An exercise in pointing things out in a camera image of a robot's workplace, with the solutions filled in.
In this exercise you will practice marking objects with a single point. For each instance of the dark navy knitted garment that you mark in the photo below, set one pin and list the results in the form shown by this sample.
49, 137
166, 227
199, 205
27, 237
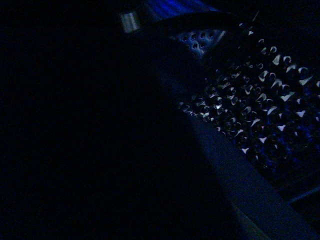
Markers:
92, 148

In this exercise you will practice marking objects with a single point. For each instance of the stainless steel drum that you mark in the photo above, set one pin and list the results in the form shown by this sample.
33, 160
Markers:
252, 90

